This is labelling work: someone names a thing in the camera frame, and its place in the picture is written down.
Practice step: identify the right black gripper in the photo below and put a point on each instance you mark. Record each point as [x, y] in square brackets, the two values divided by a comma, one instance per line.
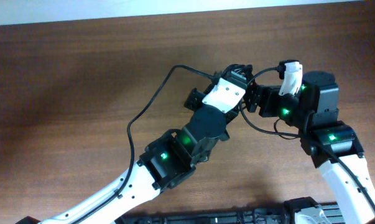
[270, 92]

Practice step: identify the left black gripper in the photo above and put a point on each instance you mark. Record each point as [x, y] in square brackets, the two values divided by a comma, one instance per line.
[194, 99]

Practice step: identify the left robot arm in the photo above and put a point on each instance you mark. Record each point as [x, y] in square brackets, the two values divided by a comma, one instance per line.
[167, 161]

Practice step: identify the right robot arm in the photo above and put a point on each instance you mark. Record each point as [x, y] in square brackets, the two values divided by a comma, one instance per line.
[333, 145]

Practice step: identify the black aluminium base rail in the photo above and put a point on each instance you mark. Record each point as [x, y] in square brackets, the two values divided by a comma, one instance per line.
[298, 210]

